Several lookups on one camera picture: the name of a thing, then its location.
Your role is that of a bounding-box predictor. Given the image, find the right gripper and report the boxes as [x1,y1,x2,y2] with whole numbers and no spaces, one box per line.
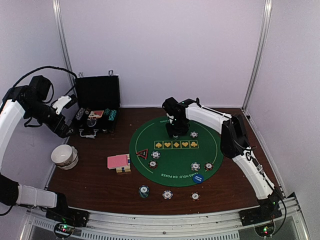
[166,116,190,137]

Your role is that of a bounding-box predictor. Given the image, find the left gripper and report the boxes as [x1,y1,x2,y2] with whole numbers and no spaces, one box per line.
[26,99,77,138]

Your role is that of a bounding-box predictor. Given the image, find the blue small blind button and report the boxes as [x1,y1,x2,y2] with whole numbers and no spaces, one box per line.
[192,174,205,184]

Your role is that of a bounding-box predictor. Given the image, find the red-backed card deck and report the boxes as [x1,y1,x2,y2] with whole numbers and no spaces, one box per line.
[107,154,129,170]

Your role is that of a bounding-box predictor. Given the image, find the blue white chip stack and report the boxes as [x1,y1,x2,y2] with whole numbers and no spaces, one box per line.
[162,190,173,200]

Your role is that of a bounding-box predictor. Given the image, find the red black chip stack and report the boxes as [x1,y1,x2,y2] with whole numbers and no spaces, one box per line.
[190,192,200,201]

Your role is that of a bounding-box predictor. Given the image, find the green chip stack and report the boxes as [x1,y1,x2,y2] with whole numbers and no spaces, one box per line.
[138,185,150,199]

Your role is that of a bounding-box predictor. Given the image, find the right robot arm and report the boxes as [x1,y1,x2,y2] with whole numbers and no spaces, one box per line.
[162,97,282,221]

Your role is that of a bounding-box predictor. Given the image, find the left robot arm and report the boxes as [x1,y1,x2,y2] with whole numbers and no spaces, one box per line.
[0,65,77,222]

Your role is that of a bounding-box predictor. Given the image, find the white ceramic bowl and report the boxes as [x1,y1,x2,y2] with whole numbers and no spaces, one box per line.
[51,144,73,163]

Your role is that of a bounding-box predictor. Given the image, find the clear acrylic dealer puck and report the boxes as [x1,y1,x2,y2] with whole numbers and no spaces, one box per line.
[86,118,97,128]

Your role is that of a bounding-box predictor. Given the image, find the round green poker mat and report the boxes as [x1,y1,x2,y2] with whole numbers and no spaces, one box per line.
[129,116,224,187]

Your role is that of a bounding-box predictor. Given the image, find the card deck in case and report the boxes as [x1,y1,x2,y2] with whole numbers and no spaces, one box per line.
[88,110,104,119]

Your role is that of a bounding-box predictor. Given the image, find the scalloped white bowl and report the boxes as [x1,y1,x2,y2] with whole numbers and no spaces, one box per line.
[55,146,79,170]

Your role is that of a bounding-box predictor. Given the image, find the triangular all-in marker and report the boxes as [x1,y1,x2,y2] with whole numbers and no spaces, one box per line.
[135,148,149,160]

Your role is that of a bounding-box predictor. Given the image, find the black poker case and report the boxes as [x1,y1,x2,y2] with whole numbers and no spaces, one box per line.
[72,75,121,134]

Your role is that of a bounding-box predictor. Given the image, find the teal chips in case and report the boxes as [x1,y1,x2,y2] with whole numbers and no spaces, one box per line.
[103,108,118,121]

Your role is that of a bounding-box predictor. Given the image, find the gold card box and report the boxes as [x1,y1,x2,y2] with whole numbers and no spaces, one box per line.
[115,154,131,174]

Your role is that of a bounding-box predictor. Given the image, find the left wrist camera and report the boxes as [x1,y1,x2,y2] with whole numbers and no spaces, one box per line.
[52,94,77,115]

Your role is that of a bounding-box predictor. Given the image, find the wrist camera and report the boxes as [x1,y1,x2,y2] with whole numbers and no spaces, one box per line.
[162,97,178,116]
[52,94,77,115]

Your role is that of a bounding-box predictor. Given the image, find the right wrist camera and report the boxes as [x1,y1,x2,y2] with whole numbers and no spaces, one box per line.
[162,97,178,116]

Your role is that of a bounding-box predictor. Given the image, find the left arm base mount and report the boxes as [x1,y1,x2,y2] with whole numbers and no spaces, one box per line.
[45,208,90,227]

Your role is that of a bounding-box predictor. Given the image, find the aluminium front rail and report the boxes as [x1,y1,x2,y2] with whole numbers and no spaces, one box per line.
[18,196,311,240]

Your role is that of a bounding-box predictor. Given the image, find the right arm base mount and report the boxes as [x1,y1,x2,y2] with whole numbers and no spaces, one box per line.
[238,207,283,226]

